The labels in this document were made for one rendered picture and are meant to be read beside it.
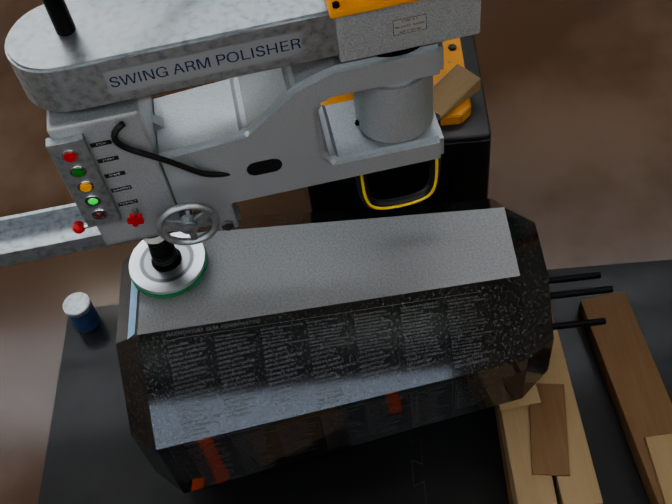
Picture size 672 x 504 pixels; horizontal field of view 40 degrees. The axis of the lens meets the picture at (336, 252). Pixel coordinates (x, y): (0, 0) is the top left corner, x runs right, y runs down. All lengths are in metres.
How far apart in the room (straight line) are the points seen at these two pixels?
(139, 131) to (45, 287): 1.81
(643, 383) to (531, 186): 0.96
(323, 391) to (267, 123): 0.81
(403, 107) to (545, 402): 1.21
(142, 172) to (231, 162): 0.20
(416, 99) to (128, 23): 0.65
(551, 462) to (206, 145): 1.44
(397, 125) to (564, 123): 1.87
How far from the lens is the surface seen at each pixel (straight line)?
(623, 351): 3.22
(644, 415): 3.12
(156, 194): 2.17
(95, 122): 1.99
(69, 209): 2.44
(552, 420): 2.93
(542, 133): 3.89
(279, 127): 2.06
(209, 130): 2.10
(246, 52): 1.89
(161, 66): 1.89
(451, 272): 2.48
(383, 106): 2.10
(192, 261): 2.52
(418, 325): 2.46
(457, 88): 2.90
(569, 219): 3.62
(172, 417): 2.56
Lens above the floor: 2.86
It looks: 54 degrees down
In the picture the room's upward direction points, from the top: 10 degrees counter-clockwise
